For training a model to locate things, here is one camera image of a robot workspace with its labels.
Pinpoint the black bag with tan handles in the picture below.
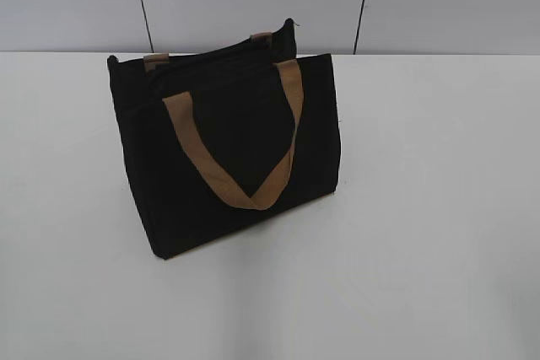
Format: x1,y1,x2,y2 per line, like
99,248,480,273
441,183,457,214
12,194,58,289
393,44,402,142
107,19,341,259

